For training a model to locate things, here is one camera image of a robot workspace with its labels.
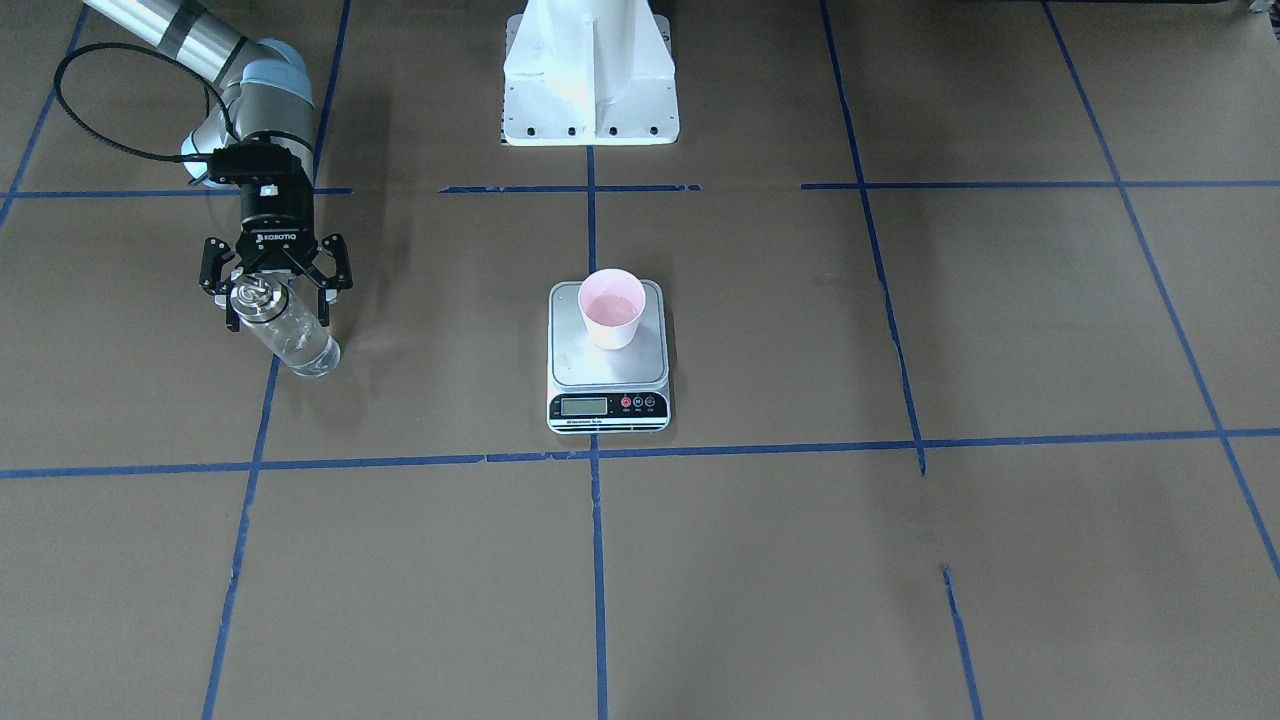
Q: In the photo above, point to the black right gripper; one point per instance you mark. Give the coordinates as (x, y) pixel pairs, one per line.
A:
(275, 225)

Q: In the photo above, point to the clear glass sauce bottle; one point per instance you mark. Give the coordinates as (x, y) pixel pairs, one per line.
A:
(271, 311)

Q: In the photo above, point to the pink plastic cup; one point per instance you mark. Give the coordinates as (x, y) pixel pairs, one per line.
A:
(611, 303)

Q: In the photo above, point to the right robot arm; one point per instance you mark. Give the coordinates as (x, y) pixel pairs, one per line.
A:
(258, 137)

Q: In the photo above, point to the silver digital kitchen scale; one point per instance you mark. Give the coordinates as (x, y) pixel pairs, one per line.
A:
(598, 390)

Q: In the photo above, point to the white pedestal column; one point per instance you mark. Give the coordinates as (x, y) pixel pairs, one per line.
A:
(589, 73)

